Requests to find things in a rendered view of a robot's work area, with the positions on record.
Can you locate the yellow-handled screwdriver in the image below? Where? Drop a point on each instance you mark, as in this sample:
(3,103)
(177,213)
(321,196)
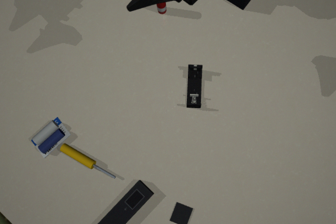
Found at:
(83,159)

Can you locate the red and white cylinder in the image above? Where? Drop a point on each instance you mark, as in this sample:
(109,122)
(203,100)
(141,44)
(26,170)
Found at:
(161,8)

